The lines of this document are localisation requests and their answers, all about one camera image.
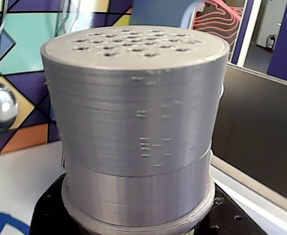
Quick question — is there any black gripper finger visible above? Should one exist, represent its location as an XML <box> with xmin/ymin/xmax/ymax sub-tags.
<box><xmin>29</xmin><ymin>175</ymin><xmax>90</xmax><ymax>235</ymax></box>
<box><xmin>190</xmin><ymin>186</ymin><xmax>269</xmax><ymax>235</ymax></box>

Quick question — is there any gray salt shaker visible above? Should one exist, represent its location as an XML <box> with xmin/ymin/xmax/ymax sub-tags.
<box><xmin>40</xmin><ymin>25</ymin><xmax>230</xmax><ymax>233</ymax></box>

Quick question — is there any gray partition panel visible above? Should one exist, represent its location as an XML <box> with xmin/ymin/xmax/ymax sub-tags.
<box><xmin>211</xmin><ymin>66</ymin><xmax>287</xmax><ymax>216</ymax></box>

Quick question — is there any metal ladle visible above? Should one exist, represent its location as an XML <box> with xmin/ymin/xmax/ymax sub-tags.
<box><xmin>0</xmin><ymin>0</ymin><xmax>20</xmax><ymax>132</ymax></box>

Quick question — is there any red fire extinguisher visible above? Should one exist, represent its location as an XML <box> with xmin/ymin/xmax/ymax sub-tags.
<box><xmin>265</xmin><ymin>34</ymin><xmax>276</xmax><ymax>52</ymax></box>

